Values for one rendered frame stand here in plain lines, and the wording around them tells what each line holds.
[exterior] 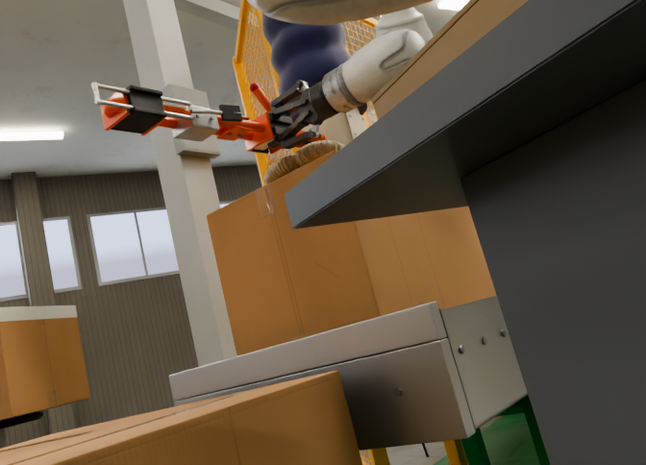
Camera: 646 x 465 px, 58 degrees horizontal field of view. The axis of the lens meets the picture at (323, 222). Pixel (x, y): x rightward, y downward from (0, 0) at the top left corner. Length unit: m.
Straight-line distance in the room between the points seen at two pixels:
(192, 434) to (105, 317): 8.36
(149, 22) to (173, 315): 6.97
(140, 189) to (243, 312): 8.45
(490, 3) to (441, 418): 0.67
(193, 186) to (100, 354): 6.73
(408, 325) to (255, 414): 0.29
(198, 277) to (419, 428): 1.53
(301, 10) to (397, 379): 0.63
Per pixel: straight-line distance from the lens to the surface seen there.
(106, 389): 8.99
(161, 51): 2.69
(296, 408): 0.88
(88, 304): 9.10
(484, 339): 1.07
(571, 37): 0.36
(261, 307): 1.28
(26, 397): 2.50
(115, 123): 1.11
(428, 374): 0.96
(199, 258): 2.36
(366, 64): 1.13
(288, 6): 0.57
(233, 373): 1.25
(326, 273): 1.16
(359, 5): 0.58
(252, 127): 1.27
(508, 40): 0.39
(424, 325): 0.95
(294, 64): 1.53
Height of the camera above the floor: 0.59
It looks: 12 degrees up
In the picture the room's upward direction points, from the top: 15 degrees counter-clockwise
